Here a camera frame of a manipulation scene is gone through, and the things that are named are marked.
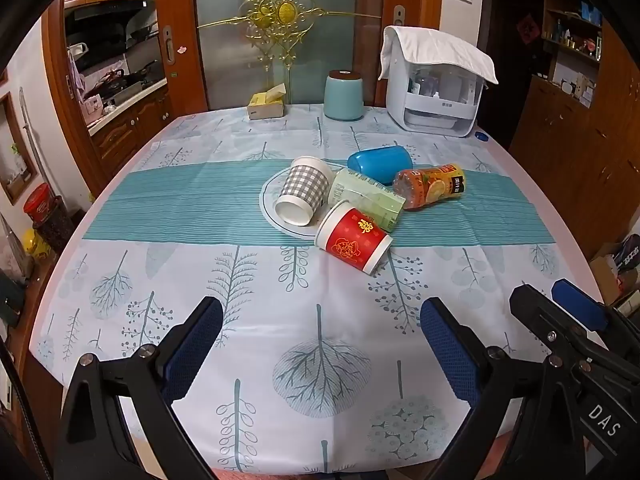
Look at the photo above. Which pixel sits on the green drink carton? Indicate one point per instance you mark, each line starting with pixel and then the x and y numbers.
pixel 370 200

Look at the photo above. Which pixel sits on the yellow tissue box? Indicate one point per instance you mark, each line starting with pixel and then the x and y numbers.
pixel 265 105

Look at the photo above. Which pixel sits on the white cloth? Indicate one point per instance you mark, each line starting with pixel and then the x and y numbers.
pixel 435 50

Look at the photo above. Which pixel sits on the wooden shelf cabinet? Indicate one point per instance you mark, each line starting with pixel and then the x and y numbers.
pixel 575 125

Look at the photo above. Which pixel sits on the dark storage jar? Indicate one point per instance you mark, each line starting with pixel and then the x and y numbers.
pixel 57 227

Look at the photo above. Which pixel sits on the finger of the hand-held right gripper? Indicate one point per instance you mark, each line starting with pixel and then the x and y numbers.
pixel 532 310
pixel 580 302

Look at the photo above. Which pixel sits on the gold door ornament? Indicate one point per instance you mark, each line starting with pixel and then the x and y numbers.
pixel 280 10

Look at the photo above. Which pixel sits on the cardboard box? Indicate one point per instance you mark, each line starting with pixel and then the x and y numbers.
pixel 607 265

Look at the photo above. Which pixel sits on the frosted glass door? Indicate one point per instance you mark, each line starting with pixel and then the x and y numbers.
pixel 225 60

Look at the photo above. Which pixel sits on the white plate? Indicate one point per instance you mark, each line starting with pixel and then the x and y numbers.
pixel 268 195

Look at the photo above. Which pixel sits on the grey checked paper cup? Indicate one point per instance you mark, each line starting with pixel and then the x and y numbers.
pixel 302 187

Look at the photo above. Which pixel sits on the red paper door decoration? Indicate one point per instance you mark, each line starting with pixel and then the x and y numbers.
pixel 527 27

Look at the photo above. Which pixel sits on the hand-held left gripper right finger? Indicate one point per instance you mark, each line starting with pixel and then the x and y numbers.
pixel 450 350

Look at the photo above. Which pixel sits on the blue plastic cup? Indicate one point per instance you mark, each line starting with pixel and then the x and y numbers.
pixel 380 162

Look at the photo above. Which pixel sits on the range hood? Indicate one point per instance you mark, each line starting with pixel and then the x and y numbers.
pixel 110 12

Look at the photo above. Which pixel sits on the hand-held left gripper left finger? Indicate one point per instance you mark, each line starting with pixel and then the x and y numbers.
pixel 192 350

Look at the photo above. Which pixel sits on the white countertop appliance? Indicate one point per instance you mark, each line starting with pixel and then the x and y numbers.
pixel 435 105

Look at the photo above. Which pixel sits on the blue bottle cap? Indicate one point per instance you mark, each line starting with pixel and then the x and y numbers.
pixel 481 136

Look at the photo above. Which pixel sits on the orange drink bottle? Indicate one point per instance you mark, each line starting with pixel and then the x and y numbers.
pixel 430 185

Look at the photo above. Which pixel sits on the red paper cup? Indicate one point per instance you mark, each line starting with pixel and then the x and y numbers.
pixel 355 237

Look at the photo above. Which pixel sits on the light blue canister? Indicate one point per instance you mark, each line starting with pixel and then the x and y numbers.
pixel 344 97

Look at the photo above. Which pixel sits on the wooden kitchen counter cabinet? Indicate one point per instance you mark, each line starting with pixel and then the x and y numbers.
pixel 130 125

